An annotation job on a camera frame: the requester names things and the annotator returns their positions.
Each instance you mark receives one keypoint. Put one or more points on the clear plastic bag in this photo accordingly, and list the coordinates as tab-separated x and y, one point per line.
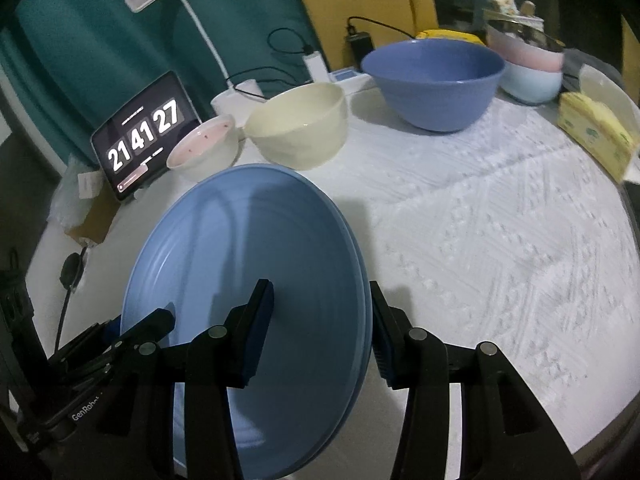
72	200

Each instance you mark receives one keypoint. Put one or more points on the white plastic bag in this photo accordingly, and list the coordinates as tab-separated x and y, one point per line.
600	88

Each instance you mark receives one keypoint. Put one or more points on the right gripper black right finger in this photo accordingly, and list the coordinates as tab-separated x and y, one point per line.
506	433

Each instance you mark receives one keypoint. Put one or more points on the pink strawberry bowl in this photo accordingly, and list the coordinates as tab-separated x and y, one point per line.
209	148

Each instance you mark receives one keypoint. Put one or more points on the cream bowl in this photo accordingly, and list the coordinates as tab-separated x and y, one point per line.
301	128

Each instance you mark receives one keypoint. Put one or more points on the large blue bowl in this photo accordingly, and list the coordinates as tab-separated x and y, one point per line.
437	85

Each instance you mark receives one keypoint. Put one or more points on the yellow curtain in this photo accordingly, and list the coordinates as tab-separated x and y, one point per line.
360	0

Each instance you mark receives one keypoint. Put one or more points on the pink bowl in stack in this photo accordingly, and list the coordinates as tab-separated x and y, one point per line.
525	46

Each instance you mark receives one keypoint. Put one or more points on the white power strip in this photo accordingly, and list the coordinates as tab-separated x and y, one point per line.
351	81

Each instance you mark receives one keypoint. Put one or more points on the yellow tissue pack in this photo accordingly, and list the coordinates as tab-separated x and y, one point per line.
597	129

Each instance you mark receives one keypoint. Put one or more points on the teal curtain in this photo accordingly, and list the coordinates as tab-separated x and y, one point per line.
73	63

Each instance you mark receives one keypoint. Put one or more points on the black oval device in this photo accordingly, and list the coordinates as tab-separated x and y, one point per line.
71	274

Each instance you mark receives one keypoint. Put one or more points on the white charger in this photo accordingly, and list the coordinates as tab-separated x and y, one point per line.
316	67

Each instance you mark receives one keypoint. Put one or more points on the yellow wipes pack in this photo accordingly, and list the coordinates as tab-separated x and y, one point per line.
441	33

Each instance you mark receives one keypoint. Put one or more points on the blue plate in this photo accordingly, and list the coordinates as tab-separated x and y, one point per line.
272	321

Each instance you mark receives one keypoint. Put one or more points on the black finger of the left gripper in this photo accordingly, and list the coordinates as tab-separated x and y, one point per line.
103	337

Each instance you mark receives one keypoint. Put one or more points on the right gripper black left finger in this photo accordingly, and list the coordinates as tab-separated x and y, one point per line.
141	395

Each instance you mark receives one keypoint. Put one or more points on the tablet showing clock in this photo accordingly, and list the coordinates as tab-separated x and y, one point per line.
133	145

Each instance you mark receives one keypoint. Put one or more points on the black charger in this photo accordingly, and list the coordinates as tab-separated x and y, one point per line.
360	45

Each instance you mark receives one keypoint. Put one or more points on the white patterned table cloth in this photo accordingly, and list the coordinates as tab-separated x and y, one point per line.
507	231

